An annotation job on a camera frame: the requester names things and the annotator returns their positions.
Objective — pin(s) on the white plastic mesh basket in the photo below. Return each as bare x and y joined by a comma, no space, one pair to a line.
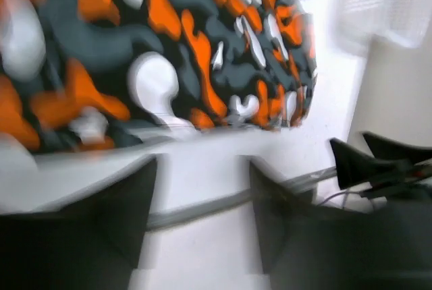
401,23

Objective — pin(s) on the orange camouflage patterned shorts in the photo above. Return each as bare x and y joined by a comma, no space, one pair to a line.
80,75

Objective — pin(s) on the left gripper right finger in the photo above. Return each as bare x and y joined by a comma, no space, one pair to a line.
304,246

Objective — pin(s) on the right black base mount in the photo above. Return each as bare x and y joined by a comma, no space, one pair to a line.
395,171

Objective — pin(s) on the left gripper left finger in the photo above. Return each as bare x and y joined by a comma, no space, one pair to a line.
94,243

